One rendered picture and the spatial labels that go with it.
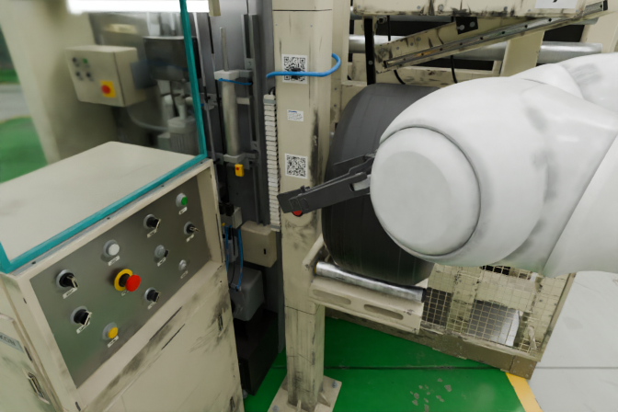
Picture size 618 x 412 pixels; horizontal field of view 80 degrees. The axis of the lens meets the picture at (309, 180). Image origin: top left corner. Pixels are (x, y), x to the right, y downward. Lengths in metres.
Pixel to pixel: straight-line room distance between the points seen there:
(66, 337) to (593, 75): 0.96
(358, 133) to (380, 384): 1.44
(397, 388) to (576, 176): 1.90
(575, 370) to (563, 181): 2.28
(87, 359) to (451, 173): 0.96
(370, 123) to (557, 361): 1.86
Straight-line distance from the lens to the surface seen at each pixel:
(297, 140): 1.10
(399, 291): 1.16
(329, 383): 2.03
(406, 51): 1.36
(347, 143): 0.90
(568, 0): 1.22
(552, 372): 2.41
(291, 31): 1.04
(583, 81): 0.37
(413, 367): 2.17
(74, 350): 1.01
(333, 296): 1.25
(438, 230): 0.20
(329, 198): 0.46
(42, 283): 0.89
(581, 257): 0.25
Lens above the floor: 1.68
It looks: 26 degrees down
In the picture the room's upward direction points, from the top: straight up
